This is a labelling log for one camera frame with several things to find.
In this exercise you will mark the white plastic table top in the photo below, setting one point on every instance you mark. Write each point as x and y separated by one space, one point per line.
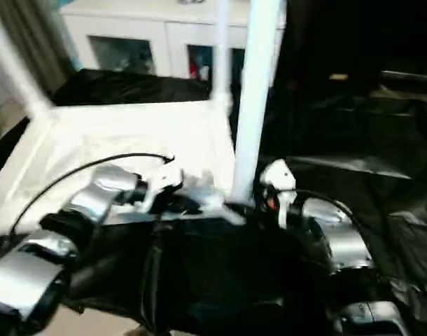
112 133

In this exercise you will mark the white plastic table leg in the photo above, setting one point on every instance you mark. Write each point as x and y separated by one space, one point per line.
221 49
257 87
17 66

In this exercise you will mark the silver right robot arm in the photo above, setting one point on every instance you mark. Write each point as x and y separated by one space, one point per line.
343 238

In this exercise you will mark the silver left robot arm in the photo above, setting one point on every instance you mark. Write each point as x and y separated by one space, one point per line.
28 273

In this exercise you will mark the black plastic mat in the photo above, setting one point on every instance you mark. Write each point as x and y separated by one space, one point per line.
217 273

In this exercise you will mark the black box with yellow label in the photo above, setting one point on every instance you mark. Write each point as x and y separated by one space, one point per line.
329 38

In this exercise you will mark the white glass-door cabinet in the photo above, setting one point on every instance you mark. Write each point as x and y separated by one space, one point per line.
129 24

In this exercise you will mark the grey-brown curtain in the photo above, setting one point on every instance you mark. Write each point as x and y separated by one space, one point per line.
35 45

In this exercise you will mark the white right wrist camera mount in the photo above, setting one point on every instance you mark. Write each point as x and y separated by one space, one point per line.
281 178

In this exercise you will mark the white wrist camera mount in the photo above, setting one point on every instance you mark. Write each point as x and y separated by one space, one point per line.
164 180
281 178

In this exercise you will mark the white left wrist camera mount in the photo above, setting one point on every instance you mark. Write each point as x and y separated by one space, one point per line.
164 180

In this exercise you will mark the dark metal rail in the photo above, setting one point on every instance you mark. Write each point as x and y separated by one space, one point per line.
409 77

